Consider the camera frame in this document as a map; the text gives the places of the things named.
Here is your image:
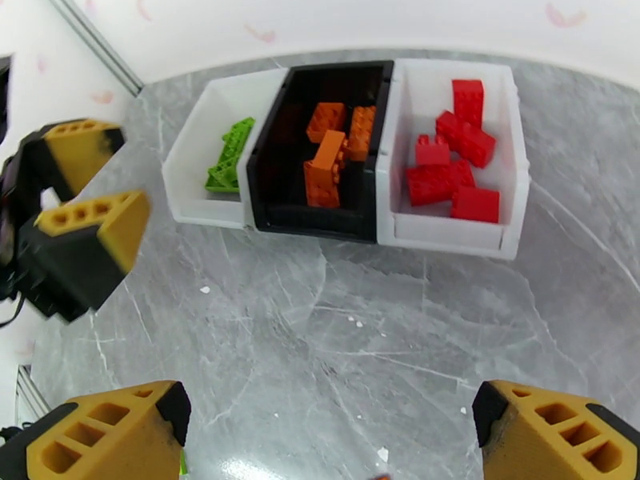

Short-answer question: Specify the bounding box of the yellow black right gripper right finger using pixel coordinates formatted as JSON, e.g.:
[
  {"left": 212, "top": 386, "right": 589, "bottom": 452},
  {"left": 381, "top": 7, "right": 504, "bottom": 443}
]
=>
[{"left": 471, "top": 378, "right": 640, "bottom": 480}]

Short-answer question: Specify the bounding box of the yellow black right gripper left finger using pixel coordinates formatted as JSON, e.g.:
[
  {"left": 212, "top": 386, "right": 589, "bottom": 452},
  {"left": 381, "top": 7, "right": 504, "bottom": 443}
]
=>
[{"left": 0, "top": 379, "right": 193, "bottom": 480}]

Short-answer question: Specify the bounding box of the aluminium table edge strip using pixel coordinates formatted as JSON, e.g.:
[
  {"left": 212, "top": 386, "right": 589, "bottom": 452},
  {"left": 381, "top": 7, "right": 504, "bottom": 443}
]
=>
[{"left": 14, "top": 364, "right": 51, "bottom": 430}]

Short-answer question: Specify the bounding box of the white plastic bin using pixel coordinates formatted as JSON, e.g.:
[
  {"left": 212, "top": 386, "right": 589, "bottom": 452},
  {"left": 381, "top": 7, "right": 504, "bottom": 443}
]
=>
[
  {"left": 374, "top": 57, "right": 531, "bottom": 261},
  {"left": 161, "top": 67, "right": 291, "bottom": 230}
]

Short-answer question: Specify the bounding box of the black plastic bin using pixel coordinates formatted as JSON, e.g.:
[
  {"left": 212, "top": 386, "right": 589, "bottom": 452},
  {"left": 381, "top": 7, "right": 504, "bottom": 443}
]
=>
[{"left": 245, "top": 59, "right": 396, "bottom": 245}]

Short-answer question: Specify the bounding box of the aluminium frame post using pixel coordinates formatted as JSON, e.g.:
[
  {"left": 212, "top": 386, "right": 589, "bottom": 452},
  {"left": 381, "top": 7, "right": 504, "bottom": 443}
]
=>
[{"left": 45, "top": 0, "right": 146, "bottom": 98}]

